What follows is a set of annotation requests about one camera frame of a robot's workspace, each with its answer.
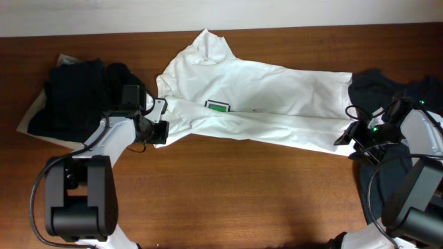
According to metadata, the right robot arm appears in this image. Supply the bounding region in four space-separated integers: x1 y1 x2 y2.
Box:
328 98 442 249

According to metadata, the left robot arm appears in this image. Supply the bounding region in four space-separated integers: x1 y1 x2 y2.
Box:
37 85 169 249

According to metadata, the folded black garment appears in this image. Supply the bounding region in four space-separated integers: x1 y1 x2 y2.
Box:
28 59 145 142

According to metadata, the folded beige garment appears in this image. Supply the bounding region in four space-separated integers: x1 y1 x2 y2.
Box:
16 53 86 151

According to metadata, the dark t-shirt white lettering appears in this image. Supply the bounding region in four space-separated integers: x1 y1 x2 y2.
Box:
348 69 442 224

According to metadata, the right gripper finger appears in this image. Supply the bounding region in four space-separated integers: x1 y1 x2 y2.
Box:
348 147 376 165
334 121 359 145

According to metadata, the white robot print t-shirt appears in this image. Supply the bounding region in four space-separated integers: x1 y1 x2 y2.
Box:
156 30 353 156

